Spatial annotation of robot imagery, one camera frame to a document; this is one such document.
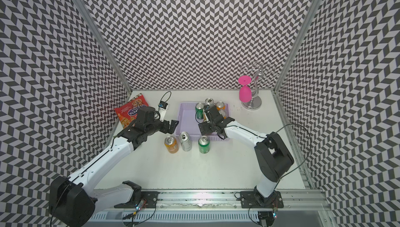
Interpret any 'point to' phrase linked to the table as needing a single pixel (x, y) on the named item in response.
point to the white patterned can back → (209, 101)
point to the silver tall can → (186, 141)
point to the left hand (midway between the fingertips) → (170, 120)
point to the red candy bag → (127, 112)
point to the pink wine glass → (245, 93)
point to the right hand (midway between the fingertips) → (208, 126)
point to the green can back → (199, 111)
